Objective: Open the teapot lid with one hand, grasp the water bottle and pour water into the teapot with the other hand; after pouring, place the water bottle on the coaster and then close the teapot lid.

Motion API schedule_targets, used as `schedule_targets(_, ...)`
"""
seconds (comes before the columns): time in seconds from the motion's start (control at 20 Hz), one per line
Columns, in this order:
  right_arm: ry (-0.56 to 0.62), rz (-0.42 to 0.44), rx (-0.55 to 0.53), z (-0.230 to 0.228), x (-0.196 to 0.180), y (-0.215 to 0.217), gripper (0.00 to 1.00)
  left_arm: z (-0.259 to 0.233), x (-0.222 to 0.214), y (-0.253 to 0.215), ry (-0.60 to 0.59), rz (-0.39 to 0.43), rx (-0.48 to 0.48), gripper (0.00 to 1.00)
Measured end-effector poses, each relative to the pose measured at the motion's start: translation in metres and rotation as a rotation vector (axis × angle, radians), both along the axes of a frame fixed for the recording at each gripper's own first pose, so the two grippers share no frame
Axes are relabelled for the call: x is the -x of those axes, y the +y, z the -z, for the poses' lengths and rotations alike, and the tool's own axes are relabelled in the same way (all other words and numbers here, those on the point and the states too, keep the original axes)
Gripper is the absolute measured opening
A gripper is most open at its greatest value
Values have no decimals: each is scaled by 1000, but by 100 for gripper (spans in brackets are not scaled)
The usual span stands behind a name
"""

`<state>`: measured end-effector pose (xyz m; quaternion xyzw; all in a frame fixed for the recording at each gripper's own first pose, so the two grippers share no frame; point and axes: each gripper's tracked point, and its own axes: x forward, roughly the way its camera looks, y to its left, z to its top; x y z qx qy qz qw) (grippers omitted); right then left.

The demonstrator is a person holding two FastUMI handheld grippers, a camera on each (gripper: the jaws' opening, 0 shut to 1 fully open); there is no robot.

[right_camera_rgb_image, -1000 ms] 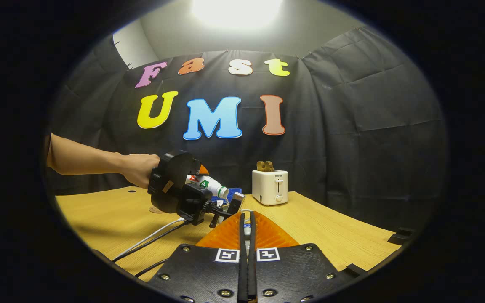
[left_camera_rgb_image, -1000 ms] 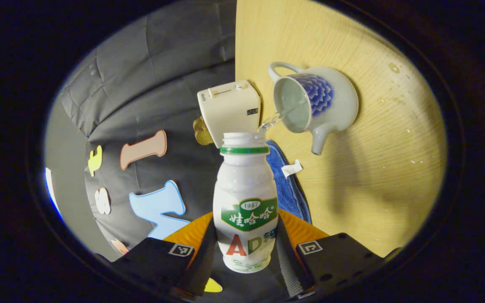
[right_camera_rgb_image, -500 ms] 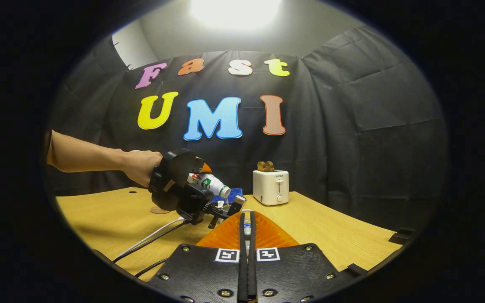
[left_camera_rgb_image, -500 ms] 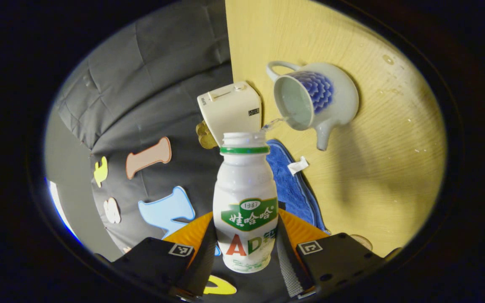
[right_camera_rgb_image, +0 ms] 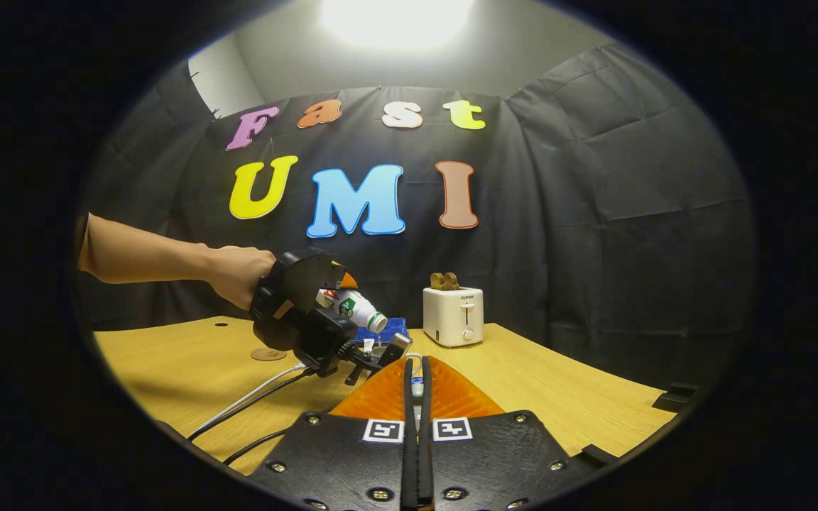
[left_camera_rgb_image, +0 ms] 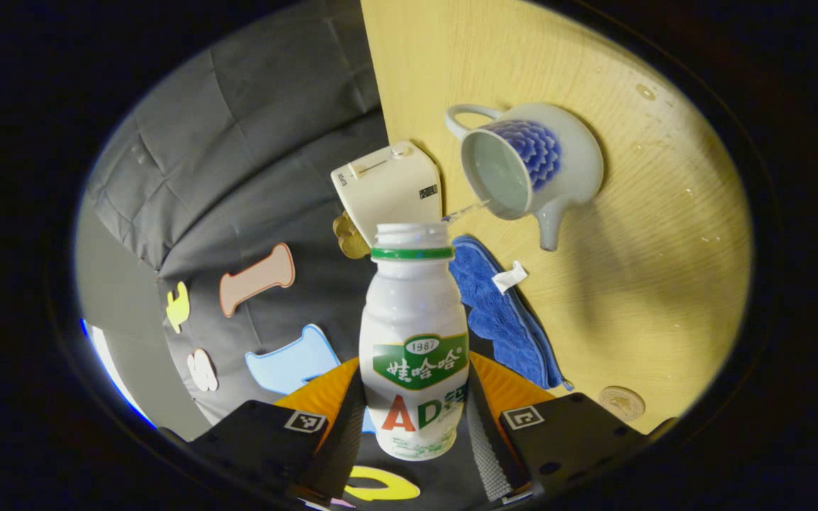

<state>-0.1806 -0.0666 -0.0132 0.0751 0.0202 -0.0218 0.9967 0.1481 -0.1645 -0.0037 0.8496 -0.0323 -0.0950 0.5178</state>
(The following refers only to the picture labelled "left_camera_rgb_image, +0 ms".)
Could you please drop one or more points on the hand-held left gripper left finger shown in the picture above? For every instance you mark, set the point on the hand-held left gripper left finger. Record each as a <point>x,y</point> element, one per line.
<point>338,454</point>

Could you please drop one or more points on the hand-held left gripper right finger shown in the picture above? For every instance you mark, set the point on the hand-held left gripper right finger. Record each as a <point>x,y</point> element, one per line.
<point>487,454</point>

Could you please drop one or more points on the round wooden coaster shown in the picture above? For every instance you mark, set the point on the round wooden coaster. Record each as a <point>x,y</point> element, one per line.
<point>622,403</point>

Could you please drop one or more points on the white plastic water bottle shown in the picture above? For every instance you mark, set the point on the white plastic water bottle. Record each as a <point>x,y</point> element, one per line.
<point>412,305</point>

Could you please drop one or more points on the white blue-patterned teacup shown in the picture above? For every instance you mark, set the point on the white blue-patterned teacup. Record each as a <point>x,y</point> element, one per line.
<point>572,163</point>

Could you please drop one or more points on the blue towel cloth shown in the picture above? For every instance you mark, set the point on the blue towel cloth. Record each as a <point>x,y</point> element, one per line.
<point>494,312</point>

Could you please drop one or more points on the brown toast slice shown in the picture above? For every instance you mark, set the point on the brown toast slice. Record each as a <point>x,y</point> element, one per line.
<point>351,238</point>

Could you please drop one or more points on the white toaster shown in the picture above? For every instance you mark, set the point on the white toaster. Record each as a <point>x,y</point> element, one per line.
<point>395,188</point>

